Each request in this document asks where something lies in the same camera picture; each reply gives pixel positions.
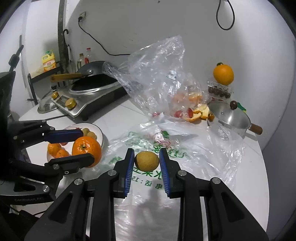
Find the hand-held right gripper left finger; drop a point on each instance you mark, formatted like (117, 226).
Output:
(129, 171)

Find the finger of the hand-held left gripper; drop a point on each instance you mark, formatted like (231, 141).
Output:
(64, 136)
(69, 162)

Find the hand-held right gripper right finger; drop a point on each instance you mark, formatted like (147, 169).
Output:
(164, 173)

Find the tangerine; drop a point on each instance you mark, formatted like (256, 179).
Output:
(62, 153)
(86, 148)
(53, 148)

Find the yellow longan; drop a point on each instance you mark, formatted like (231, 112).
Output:
(146, 161)
(92, 135)
(86, 131)

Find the white plate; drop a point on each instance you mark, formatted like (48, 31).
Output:
(98, 136)

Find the printed plastic bag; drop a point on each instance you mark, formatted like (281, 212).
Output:
(203, 157)

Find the steel wok lid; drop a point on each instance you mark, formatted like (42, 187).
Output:
(47, 105)

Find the black metal rack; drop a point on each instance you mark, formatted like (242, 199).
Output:
(32, 90)

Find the steel induction cooker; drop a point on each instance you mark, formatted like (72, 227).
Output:
(92, 104)

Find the orange peels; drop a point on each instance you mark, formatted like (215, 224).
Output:
(196, 113)

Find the yellow oil bottle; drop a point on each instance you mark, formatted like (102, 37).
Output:
(49, 61)

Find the black wok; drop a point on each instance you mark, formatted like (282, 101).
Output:
(94, 67)

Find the dark glass bottle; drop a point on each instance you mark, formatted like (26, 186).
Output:
(80, 62)

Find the black hooked umbrella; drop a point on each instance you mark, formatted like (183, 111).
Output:
(67, 53)

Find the steel pot with lid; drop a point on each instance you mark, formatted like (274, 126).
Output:
(231, 118)

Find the clear chocolate box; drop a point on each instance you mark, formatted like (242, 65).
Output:
(219, 91)

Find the vertical metal pipe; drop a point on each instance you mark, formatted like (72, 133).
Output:
(61, 34)

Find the green sponge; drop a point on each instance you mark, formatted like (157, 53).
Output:
(242, 107)

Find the clear crumpled plastic bag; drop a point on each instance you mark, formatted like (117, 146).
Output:
(152, 69)

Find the large orange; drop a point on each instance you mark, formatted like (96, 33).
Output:
(223, 74)

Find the wall outlet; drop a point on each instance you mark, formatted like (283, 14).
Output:
(82, 15)

